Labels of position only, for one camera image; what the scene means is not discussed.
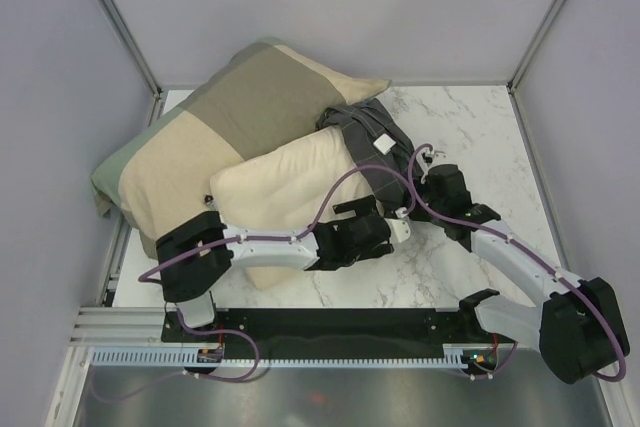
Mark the dark grey plaid pillowcase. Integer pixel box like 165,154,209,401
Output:
316,98,423,214

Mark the right aluminium frame post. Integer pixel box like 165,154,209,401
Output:
506,0,569,95

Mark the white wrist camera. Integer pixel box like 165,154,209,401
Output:
385,207,411,244
418,147,447,169

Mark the green beige patchwork pillow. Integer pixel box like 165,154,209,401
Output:
91,38,391,259

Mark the cream pillow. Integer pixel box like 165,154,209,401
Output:
208,125,381,291

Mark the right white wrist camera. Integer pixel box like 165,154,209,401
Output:
418,147,447,169

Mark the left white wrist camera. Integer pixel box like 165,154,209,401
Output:
385,207,411,244

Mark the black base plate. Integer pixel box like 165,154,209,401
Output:
159,306,516,362

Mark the aluminium frame post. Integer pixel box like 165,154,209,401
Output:
506,0,569,95
97,0,163,98

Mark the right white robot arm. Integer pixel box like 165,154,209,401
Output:
407,164,630,384

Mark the left aluminium frame post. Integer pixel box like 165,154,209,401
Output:
97,0,163,98

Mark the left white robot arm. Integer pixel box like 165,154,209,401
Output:
156,196,410,341

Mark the light blue slotted cable duct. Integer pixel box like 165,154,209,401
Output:
91,347,467,369

